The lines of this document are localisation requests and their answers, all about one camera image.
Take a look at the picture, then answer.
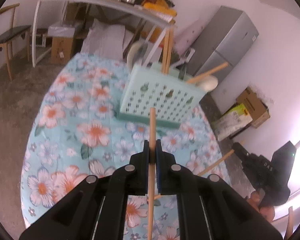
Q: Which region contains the pink ironing board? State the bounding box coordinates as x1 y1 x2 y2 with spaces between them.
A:
174 19 206 56

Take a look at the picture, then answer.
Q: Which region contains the silver refrigerator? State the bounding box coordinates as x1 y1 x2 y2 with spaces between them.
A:
187 6 259 83

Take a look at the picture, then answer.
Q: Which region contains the mint green utensil basket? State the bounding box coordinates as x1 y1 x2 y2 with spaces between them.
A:
116 64 206 129

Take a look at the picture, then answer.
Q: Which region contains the cardboard box under desk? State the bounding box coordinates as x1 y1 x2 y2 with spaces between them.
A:
51 37 75 64

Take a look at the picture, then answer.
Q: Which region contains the white rice paddle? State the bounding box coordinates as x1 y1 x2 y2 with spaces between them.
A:
127 41 148 70

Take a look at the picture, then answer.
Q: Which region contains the yellow bag on desk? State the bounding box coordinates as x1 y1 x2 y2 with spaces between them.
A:
142 2 177 23

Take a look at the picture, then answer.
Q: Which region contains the person right hand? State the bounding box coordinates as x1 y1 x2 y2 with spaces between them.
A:
244 188 276 223

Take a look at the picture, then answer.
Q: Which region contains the cardboard box by wall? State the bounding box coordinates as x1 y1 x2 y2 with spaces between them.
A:
236 87 270 128

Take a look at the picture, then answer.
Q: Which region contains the wooden chair black seat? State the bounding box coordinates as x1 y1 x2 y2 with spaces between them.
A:
0 3 31 81

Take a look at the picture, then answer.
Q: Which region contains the wooden chopstick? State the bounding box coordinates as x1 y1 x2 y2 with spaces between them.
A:
156 145 233 189
165 27 174 74
147 107 156 240
161 28 170 74
186 62 229 84

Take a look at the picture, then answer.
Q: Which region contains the floral blue table cover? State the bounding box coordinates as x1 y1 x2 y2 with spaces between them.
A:
20 53 222 239

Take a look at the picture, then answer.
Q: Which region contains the rice sack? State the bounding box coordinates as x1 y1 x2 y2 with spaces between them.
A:
212 103 253 141

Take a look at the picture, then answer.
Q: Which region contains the white desk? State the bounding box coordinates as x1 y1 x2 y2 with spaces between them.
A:
32 0 174 67

